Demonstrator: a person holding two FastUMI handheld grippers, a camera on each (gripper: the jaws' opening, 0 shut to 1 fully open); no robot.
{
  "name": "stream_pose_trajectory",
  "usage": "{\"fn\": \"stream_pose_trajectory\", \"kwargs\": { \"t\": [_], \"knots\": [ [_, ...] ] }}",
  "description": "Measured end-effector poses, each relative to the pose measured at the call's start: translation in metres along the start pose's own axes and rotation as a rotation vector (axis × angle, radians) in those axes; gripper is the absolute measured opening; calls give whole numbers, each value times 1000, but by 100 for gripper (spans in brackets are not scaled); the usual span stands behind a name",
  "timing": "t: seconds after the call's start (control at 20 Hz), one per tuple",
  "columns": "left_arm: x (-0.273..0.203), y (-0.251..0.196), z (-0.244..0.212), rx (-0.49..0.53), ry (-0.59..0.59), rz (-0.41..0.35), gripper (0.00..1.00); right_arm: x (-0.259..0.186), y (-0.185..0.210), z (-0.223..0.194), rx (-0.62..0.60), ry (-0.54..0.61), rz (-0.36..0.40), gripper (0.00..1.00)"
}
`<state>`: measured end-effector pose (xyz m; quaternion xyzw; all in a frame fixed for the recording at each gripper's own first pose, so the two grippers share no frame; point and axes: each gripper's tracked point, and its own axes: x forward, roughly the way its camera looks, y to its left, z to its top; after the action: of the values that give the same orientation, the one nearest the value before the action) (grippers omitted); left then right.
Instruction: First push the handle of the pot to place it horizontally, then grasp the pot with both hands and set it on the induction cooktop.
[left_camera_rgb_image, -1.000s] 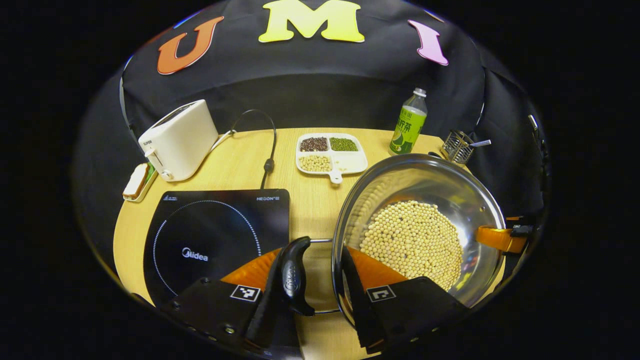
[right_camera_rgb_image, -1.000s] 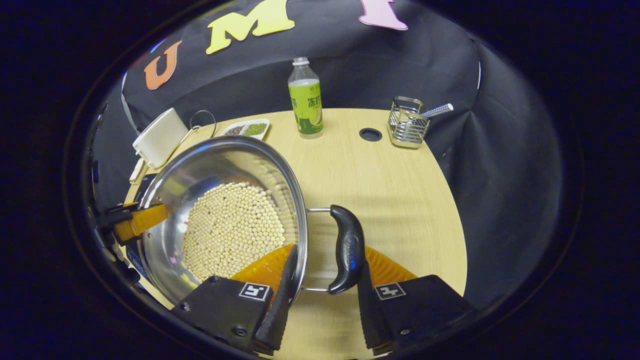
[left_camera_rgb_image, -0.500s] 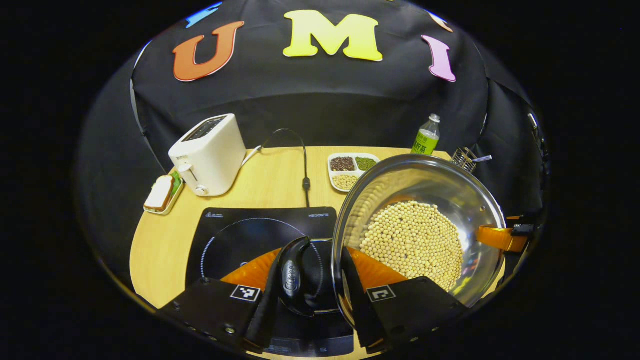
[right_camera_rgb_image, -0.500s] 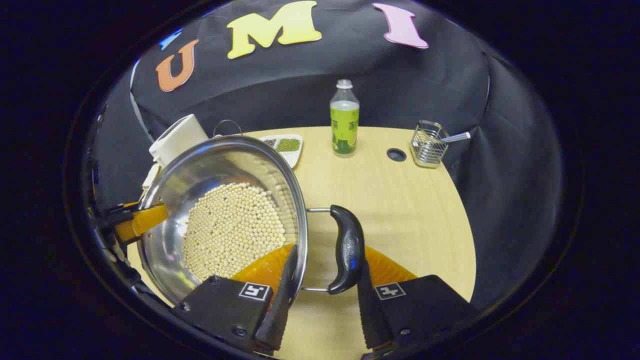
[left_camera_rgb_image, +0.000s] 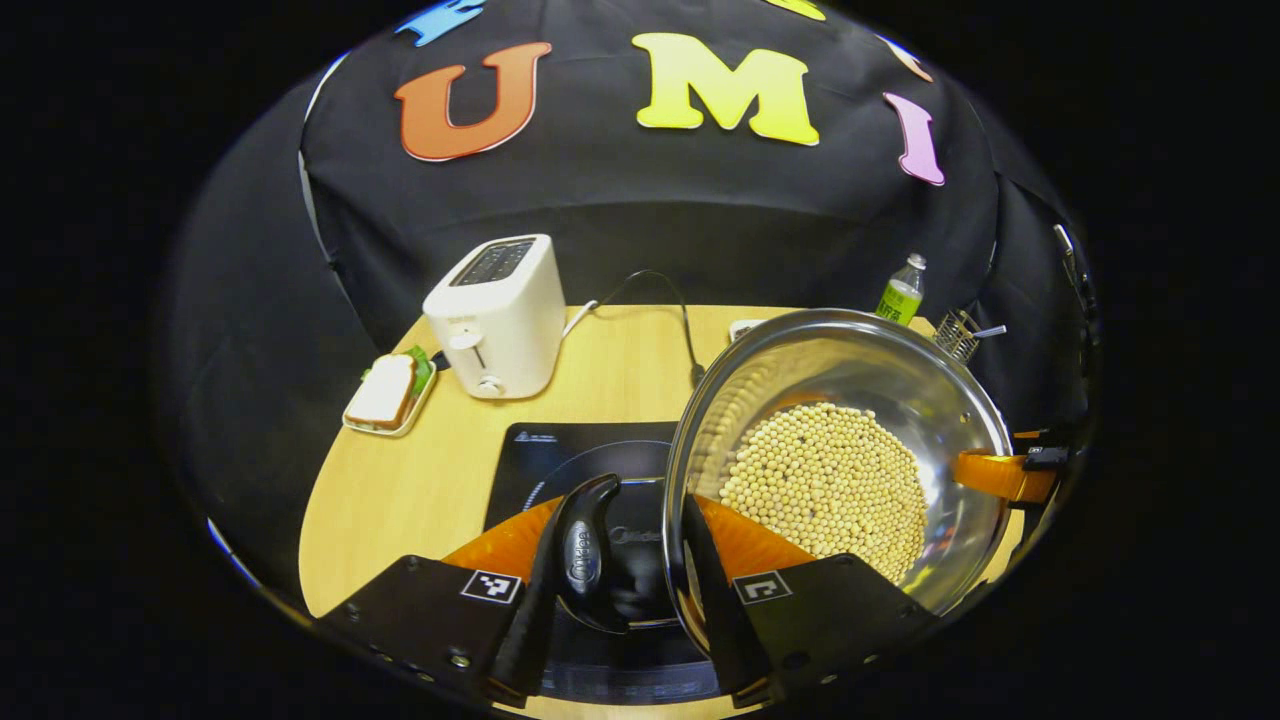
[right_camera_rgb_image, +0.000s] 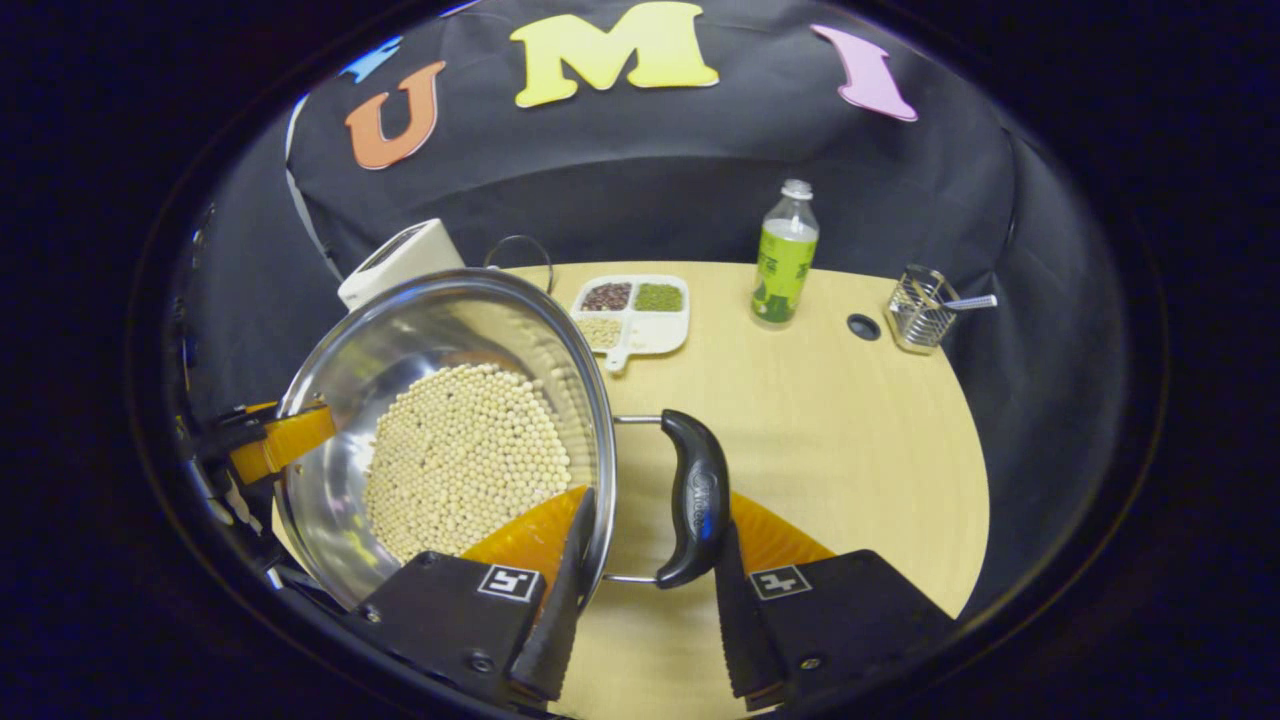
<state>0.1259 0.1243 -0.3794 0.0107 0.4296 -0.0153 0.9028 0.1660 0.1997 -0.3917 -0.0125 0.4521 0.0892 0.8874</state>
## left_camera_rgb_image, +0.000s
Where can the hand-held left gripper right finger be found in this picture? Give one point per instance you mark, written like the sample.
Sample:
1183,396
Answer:
720,610

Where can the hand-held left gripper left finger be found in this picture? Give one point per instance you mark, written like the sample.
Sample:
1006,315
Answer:
530,610

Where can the white toaster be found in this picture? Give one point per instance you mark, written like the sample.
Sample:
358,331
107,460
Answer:
500,320

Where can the metal utensil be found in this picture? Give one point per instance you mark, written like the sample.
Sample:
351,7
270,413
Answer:
992,331

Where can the white bread sandwich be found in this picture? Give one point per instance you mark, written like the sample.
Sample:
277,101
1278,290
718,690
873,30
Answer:
382,392

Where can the black induction cooktop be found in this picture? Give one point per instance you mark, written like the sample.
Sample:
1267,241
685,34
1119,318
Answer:
560,455

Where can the green label drink bottle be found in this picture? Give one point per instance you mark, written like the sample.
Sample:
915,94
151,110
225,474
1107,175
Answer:
900,298

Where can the small white plate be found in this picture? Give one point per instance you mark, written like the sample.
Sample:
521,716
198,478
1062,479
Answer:
400,428

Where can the white divided bean tray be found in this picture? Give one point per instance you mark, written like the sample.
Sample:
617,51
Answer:
745,328

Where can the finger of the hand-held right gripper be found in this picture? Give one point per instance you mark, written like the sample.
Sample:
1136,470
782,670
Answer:
1000,477

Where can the pile of soybeans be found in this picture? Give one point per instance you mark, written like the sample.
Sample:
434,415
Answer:
825,490

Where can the stainless steel pot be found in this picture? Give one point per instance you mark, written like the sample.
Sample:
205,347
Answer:
880,360

